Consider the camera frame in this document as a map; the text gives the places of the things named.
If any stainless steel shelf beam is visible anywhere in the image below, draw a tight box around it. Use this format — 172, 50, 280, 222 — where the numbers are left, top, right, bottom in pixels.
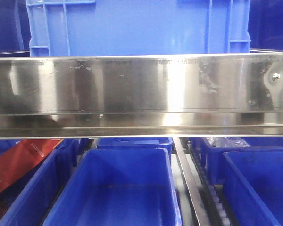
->
0, 52, 283, 139

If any large blue crate upper shelf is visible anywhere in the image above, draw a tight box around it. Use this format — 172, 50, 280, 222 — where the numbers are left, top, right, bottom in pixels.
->
26, 0, 250, 57

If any blue bin centre rear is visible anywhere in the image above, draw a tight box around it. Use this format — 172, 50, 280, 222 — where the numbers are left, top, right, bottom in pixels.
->
96, 137, 173, 155

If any blue bin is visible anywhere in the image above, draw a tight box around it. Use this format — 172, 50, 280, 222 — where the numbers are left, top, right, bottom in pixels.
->
199, 137, 283, 185
43, 148, 182, 226
96, 137, 173, 155
0, 139, 80, 226
223, 151, 283, 226

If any blue bin centre front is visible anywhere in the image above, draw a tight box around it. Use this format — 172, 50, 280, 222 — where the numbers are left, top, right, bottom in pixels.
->
43, 148, 182, 226

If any clear plastic bag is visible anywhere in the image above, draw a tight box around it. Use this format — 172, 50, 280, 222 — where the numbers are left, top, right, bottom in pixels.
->
205, 137, 250, 147

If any blue bin right rear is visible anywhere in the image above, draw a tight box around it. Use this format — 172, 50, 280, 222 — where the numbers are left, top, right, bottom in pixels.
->
199, 137, 283, 185

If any white roller track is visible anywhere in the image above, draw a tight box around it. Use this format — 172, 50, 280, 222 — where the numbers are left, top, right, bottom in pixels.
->
187, 137, 234, 226

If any red packet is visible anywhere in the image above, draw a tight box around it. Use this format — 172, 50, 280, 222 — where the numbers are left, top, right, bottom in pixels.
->
0, 139, 63, 193

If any blue bin right front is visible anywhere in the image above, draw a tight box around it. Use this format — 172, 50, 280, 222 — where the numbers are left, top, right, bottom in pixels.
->
223, 151, 283, 226

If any blue bin left front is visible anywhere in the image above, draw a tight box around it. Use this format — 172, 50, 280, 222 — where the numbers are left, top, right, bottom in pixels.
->
0, 139, 80, 226

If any dark blue crate upper right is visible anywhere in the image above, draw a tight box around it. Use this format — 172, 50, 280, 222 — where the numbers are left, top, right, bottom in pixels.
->
248, 0, 283, 51

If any dark blue crate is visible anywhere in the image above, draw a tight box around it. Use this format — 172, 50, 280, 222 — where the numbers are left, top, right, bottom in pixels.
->
0, 0, 31, 53
248, 0, 283, 51

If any dark blue crate upper left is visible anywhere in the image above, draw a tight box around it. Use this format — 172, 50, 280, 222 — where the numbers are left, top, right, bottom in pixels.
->
0, 0, 31, 53

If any steel divider rail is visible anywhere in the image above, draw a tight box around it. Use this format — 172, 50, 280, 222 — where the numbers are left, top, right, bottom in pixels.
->
173, 137, 211, 226

